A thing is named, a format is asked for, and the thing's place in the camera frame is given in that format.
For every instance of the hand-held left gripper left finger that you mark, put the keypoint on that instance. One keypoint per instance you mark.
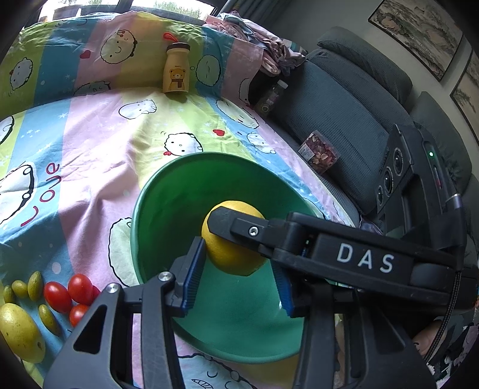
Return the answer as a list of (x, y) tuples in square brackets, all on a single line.
[(195, 273)]

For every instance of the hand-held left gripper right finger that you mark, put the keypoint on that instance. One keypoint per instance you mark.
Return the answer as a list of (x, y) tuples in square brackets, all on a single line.
[(285, 295)]

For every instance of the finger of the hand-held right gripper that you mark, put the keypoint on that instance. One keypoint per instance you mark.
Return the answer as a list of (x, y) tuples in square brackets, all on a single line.
[(239, 226)]

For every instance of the yellow lemon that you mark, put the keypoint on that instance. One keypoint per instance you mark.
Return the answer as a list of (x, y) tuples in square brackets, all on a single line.
[(228, 254)]

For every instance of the green plastic bowl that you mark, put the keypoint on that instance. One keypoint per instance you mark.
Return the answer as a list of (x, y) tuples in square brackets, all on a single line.
[(239, 318)]

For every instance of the yellow-green pear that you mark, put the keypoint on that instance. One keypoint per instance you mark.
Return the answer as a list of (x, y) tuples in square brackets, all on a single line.
[(20, 333)]

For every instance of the person's leg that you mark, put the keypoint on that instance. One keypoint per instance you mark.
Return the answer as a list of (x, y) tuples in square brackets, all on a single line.
[(426, 336)]

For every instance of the clear box of dried fruit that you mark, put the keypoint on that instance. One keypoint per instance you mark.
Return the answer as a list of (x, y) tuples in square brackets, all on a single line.
[(319, 151)]

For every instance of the dark grey sofa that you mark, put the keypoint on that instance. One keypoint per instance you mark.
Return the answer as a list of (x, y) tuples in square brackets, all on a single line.
[(355, 149)]

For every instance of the dark glass jar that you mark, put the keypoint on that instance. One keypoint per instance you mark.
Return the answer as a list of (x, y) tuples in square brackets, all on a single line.
[(270, 97)]

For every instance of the green olive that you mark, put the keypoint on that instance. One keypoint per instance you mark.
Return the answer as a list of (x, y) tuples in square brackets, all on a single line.
[(8, 294), (48, 318), (20, 288), (35, 286)]

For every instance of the pastel cartoon printed blanket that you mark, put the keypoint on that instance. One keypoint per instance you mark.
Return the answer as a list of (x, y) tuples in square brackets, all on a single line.
[(93, 149)]

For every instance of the yellow bear-print bottle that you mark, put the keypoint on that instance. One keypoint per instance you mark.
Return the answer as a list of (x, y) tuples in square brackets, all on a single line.
[(176, 71)]

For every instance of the pile of pink clothes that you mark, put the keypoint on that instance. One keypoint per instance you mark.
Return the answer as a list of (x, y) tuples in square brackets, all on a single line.
[(258, 37)]

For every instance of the framed landscape painting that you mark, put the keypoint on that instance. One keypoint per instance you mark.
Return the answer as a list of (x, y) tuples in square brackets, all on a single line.
[(419, 30), (467, 93)]

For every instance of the window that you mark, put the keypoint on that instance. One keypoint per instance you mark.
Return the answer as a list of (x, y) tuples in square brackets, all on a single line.
[(149, 4)]

